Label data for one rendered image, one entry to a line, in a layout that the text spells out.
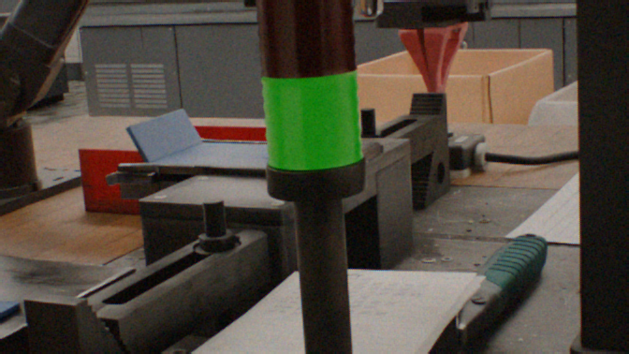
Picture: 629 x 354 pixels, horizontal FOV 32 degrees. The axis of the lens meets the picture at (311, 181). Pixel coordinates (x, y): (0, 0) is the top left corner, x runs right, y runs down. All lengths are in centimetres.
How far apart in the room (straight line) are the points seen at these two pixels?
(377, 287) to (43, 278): 27
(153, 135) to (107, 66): 594
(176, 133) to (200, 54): 549
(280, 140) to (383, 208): 35
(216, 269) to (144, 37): 596
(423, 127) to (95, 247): 29
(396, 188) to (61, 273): 24
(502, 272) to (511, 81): 243
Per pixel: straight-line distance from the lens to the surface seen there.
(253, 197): 66
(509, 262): 71
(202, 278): 56
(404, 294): 57
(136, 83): 661
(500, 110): 303
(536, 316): 68
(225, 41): 618
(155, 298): 53
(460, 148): 103
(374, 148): 74
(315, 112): 41
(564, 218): 89
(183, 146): 80
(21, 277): 78
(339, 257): 44
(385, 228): 76
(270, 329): 54
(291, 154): 41
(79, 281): 75
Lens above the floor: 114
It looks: 13 degrees down
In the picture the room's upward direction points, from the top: 4 degrees counter-clockwise
